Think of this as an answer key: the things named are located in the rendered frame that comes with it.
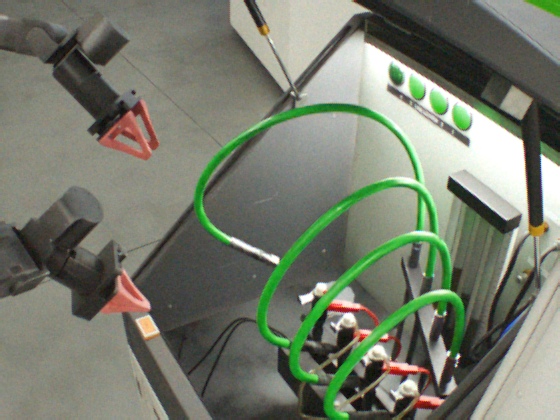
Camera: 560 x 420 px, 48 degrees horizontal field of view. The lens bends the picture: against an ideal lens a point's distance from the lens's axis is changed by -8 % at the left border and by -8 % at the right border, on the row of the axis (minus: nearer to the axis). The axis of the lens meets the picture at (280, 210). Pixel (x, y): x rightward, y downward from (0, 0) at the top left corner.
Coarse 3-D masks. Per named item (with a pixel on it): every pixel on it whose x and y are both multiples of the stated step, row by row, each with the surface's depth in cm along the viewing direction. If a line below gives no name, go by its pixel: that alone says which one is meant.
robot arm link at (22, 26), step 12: (0, 24) 95; (12, 24) 95; (24, 24) 95; (36, 24) 95; (48, 24) 95; (0, 36) 96; (12, 36) 95; (24, 36) 95; (60, 36) 97; (0, 48) 96; (12, 48) 96; (24, 48) 95
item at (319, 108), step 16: (288, 112) 98; (304, 112) 98; (320, 112) 98; (336, 112) 99; (352, 112) 99; (368, 112) 99; (256, 128) 98; (240, 144) 100; (416, 160) 105; (208, 176) 102; (416, 176) 108; (208, 224) 108; (416, 224) 114; (224, 240) 110
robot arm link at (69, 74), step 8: (72, 48) 97; (80, 48) 96; (64, 56) 97; (72, 56) 96; (80, 56) 97; (88, 56) 97; (56, 64) 98; (64, 64) 96; (72, 64) 96; (80, 64) 97; (88, 64) 98; (96, 64) 98; (56, 72) 96; (64, 72) 96; (72, 72) 96; (80, 72) 97; (88, 72) 97; (64, 80) 97; (72, 80) 97; (80, 80) 97; (64, 88) 98; (72, 88) 97
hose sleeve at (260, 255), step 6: (234, 240) 111; (240, 240) 112; (228, 246) 111; (234, 246) 111; (240, 246) 111; (246, 246) 112; (252, 246) 113; (246, 252) 112; (252, 252) 112; (258, 252) 113; (264, 252) 114; (258, 258) 113; (264, 258) 113
